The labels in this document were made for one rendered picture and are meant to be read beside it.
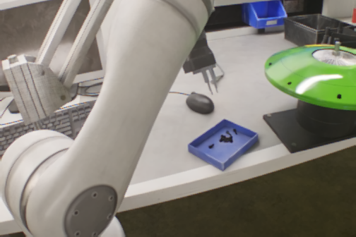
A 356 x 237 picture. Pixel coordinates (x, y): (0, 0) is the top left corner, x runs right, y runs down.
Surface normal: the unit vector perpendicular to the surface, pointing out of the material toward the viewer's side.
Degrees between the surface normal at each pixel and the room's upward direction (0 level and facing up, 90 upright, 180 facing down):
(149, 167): 0
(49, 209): 61
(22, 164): 24
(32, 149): 5
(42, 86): 90
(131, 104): 74
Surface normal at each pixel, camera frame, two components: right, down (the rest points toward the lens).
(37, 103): 0.56, 0.37
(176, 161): -0.10, -0.86
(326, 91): -0.30, -0.60
